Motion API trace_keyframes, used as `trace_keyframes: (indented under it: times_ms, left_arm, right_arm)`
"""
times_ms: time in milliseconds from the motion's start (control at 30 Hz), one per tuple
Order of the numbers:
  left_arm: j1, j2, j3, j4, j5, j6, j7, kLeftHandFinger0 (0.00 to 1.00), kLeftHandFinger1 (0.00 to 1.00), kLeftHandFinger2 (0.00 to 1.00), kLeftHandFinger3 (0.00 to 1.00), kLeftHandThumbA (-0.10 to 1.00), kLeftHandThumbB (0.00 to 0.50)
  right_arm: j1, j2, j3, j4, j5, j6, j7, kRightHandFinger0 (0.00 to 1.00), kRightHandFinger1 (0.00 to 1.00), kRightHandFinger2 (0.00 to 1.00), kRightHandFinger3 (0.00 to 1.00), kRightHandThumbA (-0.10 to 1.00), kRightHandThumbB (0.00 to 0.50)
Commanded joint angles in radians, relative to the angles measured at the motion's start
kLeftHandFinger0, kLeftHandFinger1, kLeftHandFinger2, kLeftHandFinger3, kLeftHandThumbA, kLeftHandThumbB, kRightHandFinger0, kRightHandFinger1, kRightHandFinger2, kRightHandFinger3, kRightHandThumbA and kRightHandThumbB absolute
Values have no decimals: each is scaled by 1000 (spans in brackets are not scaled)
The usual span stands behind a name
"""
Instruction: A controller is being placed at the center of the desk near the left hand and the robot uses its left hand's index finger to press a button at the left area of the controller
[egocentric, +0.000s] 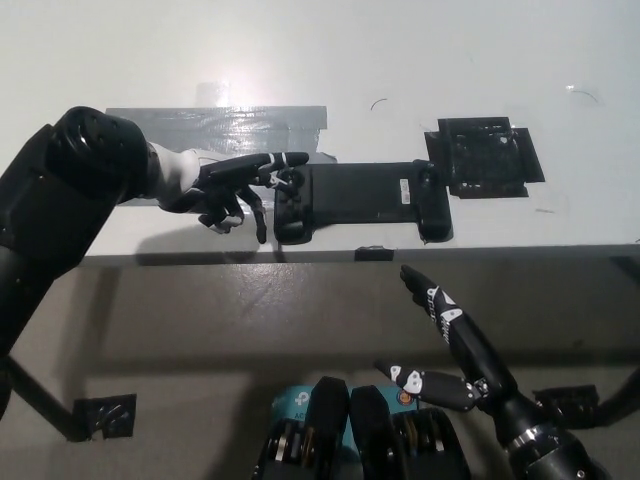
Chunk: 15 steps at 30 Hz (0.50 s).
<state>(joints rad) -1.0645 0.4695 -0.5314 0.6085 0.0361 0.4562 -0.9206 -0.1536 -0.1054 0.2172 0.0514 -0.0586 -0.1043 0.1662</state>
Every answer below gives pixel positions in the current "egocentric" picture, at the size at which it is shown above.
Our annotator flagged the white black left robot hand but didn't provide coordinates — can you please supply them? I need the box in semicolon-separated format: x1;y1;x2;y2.
147;142;311;245

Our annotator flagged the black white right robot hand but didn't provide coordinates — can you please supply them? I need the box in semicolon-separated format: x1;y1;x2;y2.
374;264;540;445

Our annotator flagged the black game controller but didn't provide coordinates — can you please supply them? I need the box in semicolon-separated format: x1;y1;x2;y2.
272;159;455;246

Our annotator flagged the black teal robot torso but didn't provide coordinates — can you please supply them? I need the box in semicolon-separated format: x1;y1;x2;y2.
254;375;474;480

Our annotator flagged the small black tape strip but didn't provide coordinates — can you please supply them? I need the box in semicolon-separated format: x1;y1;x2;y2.
354;244;395;262

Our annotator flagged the black tape square patch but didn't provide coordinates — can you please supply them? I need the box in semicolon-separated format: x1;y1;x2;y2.
424;116;545;200

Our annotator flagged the grey duct tape patch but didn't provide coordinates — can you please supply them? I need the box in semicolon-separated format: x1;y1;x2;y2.
103;103;341;209

